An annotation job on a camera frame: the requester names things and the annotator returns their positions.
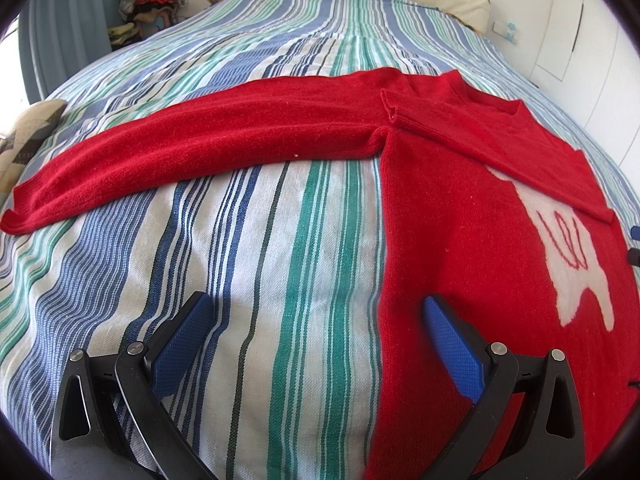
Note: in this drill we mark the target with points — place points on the pile of colourful clothes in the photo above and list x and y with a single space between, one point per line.
150 2

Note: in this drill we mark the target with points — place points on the beige star patterned cushion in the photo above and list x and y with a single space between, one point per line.
25 132

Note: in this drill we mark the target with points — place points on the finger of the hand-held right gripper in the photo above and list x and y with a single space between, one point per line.
635 252

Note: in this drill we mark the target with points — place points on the blue curtain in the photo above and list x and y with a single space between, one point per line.
65 35

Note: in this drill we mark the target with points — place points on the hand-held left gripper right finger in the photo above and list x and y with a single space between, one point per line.
452 345

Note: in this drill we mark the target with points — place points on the red sweater with white rabbit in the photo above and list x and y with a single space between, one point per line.
450 210

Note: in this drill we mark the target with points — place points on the white wall socket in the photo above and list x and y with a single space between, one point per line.
505 31

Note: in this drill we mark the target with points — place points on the white wardrobe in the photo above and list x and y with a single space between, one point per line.
585 35

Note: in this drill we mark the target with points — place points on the striped blue green bed blanket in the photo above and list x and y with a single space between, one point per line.
240 260

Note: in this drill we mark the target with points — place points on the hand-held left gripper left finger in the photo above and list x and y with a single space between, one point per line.
182 342

